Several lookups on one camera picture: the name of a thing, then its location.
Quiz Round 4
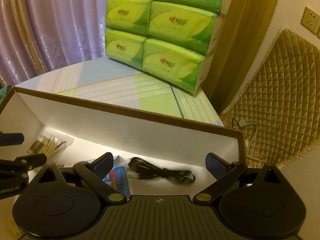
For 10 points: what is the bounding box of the power strip with cables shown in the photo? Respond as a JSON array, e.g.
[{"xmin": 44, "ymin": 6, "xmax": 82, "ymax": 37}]
[{"xmin": 232, "ymin": 117, "xmax": 261, "ymax": 161}]

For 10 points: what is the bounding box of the quilted chair back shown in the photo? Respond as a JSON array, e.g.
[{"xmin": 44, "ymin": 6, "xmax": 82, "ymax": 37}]
[{"xmin": 220, "ymin": 29, "xmax": 319, "ymax": 168}]

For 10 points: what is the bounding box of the black cable bundle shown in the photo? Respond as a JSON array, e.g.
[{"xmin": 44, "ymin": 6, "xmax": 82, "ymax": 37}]
[{"xmin": 127, "ymin": 156, "xmax": 196, "ymax": 186}]

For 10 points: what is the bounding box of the blue floss pick box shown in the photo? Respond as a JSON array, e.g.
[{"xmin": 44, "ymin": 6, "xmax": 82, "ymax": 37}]
[{"xmin": 103, "ymin": 166, "xmax": 131, "ymax": 199}]

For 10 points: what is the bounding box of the cotton swab bag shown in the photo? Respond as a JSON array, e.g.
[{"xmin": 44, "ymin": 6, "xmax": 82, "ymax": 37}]
[{"xmin": 27, "ymin": 129, "xmax": 74, "ymax": 158}]

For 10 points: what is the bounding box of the purple curtain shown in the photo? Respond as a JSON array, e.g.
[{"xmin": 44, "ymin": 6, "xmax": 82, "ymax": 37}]
[{"xmin": 1, "ymin": 0, "xmax": 107, "ymax": 87}]

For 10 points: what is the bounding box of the green wet wipes pack upper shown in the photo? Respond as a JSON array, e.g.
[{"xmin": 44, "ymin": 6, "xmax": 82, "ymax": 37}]
[{"xmin": 0, "ymin": 85, "xmax": 13, "ymax": 103}]

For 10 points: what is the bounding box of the green tissue pack bundle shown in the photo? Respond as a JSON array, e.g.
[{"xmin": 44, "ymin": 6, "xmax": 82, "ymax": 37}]
[{"xmin": 105, "ymin": 0, "xmax": 232, "ymax": 94}]

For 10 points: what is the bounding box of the brown cardboard box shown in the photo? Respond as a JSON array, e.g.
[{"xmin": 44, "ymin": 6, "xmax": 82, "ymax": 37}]
[{"xmin": 1, "ymin": 88, "xmax": 245, "ymax": 196}]

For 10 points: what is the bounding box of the double wall socket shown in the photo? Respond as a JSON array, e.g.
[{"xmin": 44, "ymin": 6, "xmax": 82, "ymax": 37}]
[{"xmin": 300, "ymin": 7, "xmax": 320, "ymax": 38}]

